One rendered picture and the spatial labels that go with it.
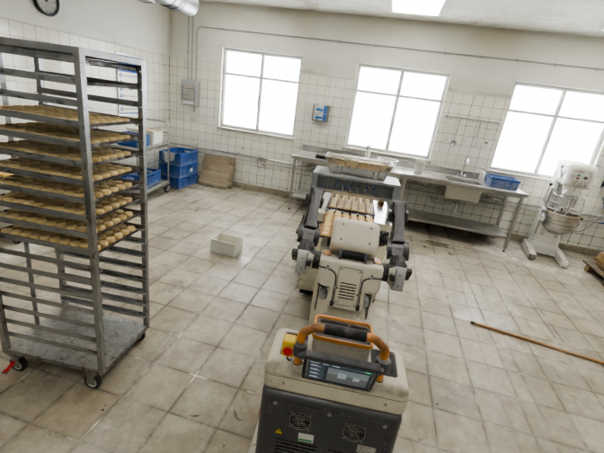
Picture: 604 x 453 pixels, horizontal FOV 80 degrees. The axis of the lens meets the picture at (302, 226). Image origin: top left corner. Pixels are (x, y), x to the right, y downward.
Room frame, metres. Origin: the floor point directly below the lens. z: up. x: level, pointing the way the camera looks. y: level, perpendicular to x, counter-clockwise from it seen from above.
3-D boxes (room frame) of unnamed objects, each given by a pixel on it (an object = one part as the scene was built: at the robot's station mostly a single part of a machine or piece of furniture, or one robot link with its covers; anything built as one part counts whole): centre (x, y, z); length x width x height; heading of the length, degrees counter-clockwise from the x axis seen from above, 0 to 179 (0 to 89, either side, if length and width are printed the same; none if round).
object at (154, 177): (5.25, 2.53, 0.28); 0.56 x 0.38 x 0.20; 177
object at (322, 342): (1.18, -0.21, 0.87); 0.23 x 0.15 x 0.11; 84
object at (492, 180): (5.32, -2.82, 0.95); 0.40 x 0.30 x 0.14; 82
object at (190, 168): (6.17, 2.28, 0.30); 0.60 x 0.40 x 0.20; 169
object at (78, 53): (1.60, 1.02, 0.97); 0.03 x 0.03 x 1.70; 84
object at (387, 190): (3.05, -0.40, 1.01); 0.72 x 0.33 x 0.34; 84
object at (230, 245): (3.69, 0.81, 0.08); 0.30 x 0.22 x 0.16; 77
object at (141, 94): (2.05, 0.97, 0.97); 0.03 x 0.03 x 1.70; 84
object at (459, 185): (5.59, -1.43, 0.61); 3.40 x 0.70 x 1.22; 79
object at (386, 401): (1.20, -0.21, 0.59); 0.55 x 0.34 x 0.83; 84
